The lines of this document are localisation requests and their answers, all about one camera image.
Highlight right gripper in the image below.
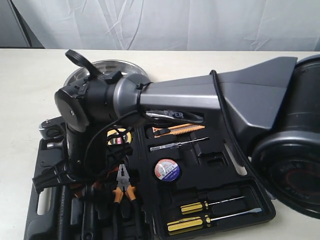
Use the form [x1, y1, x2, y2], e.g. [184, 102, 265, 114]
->
[32, 161, 103, 199]

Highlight black plastic tool case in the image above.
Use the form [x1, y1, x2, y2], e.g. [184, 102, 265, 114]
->
[24, 125, 276, 240]

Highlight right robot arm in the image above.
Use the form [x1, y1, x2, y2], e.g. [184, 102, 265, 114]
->
[33, 50, 320, 219]

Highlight yellow tape measure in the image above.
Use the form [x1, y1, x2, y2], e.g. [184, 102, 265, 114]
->
[106, 128, 133, 146]

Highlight steel claw hammer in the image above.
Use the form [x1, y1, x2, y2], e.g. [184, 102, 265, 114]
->
[39, 117, 70, 240]

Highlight electrical tape roll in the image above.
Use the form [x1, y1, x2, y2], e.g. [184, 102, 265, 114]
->
[154, 158, 182, 183]

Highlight voltage tester screwdriver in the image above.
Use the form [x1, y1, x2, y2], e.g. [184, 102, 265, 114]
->
[149, 137, 210, 152]

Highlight orange utility knife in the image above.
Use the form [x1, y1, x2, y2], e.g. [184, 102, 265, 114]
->
[152, 123, 205, 138]

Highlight round stainless steel pan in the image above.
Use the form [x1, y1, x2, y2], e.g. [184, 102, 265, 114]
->
[63, 59, 148, 87]

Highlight white backdrop curtain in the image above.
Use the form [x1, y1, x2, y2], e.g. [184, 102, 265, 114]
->
[14, 0, 320, 52]

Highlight orange handled pliers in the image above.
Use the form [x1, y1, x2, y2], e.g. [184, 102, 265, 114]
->
[111, 163, 138, 221]

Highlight short yellow handled screwdriver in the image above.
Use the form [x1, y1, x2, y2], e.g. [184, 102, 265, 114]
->
[180, 196, 245, 215]

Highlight long yellow handled screwdriver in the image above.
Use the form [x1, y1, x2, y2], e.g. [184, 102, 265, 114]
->
[167, 207, 262, 233]

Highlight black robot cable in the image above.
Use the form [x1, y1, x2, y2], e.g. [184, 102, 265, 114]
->
[65, 49, 135, 185]

